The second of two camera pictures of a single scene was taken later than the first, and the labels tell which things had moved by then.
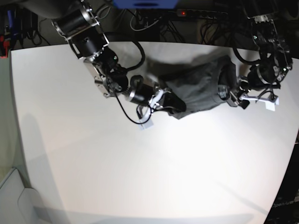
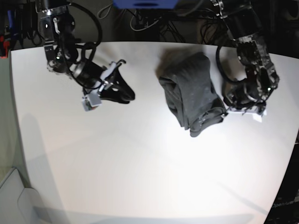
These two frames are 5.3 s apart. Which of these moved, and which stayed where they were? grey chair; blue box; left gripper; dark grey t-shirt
Moved: dark grey t-shirt; left gripper
Stayed: grey chair; blue box
